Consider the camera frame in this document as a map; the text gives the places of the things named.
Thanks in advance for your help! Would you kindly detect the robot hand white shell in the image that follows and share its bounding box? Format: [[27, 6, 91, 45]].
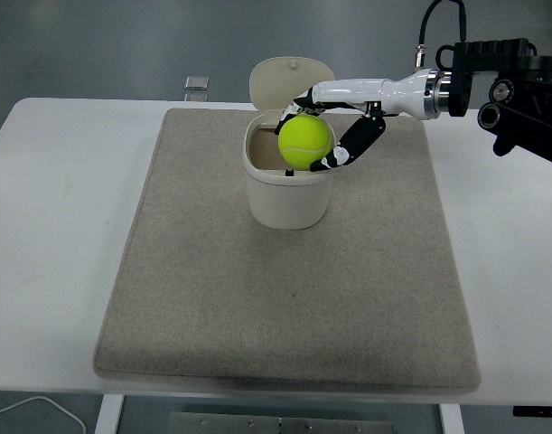
[[274, 68, 431, 174]]

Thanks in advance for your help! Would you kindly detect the yellow-green tennis ball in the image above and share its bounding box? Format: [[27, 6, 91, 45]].
[[276, 113, 333, 171]]

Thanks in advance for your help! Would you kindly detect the cream bin with flip lid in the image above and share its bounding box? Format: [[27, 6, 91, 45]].
[[242, 55, 338, 231]]

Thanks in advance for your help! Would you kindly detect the beige fabric mat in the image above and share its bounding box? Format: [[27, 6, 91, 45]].
[[91, 107, 482, 393]]

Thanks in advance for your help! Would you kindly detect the white table leg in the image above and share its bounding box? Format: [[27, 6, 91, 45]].
[[439, 403, 465, 434], [96, 394, 125, 434]]

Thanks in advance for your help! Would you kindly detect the black bar with white marks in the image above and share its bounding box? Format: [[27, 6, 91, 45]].
[[511, 405, 552, 418]]

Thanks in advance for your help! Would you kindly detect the white cable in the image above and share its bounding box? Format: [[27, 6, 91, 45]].
[[0, 395, 87, 434]]

